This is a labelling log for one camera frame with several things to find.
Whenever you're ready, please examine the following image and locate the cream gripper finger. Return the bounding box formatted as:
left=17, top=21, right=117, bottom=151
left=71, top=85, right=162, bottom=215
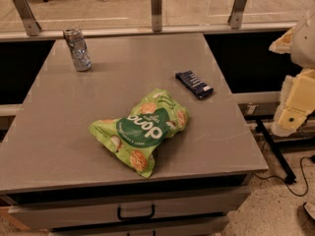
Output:
left=271, top=79, right=308, bottom=137
left=269, top=28, right=294, bottom=54

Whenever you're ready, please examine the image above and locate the black drawer handle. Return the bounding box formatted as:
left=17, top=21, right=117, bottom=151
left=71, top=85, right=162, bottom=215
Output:
left=117, top=205, right=156, bottom=221

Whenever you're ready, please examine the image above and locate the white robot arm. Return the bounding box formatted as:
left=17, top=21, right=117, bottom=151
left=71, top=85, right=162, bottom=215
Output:
left=269, top=10, right=315, bottom=137

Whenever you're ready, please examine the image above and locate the black floor cable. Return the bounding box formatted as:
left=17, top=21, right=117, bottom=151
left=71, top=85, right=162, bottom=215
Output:
left=255, top=141, right=315, bottom=198

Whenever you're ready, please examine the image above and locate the grey lower drawer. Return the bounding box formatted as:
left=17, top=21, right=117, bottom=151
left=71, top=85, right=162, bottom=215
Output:
left=49, top=216, right=228, bottom=236

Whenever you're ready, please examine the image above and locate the middle metal rail bracket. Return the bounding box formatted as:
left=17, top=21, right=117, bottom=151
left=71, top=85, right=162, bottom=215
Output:
left=151, top=0, right=162, bottom=31

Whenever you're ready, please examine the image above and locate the grey drawer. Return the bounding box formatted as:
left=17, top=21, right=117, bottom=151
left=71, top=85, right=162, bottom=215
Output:
left=9, top=186, right=250, bottom=229
left=49, top=216, right=228, bottom=236

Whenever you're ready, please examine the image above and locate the green chip bag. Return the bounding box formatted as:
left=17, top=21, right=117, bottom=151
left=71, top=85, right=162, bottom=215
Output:
left=89, top=88, right=189, bottom=178

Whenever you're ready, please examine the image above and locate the dark blue rxbar wrapper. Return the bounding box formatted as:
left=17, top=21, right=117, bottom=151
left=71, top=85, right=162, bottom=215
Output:
left=175, top=71, right=214, bottom=99

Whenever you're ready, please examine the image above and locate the left metal rail bracket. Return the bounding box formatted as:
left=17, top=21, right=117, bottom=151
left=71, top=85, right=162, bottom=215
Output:
left=12, top=0, right=41, bottom=36

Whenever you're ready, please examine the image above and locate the silver redbull can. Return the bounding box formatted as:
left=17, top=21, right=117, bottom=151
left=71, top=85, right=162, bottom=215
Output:
left=63, top=29, right=92, bottom=72

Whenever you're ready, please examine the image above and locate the grey top drawer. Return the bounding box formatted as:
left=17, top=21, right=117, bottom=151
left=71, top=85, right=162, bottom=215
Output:
left=9, top=186, right=250, bottom=229

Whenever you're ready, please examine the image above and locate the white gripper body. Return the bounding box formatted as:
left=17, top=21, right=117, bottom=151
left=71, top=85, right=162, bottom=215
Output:
left=284, top=69, right=315, bottom=115

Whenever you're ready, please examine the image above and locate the black metal stand leg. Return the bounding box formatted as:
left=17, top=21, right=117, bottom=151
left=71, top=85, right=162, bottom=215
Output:
left=256, top=119, right=296, bottom=185

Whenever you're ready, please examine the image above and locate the right metal rail bracket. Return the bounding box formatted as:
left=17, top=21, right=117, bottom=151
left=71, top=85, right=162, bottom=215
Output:
left=227, top=0, right=247, bottom=29

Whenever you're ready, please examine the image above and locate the metal rail bracket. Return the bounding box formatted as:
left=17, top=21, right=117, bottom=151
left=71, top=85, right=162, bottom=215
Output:
left=151, top=0, right=162, bottom=31
left=12, top=0, right=41, bottom=36
left=227, top=0, right=247, bottom=29

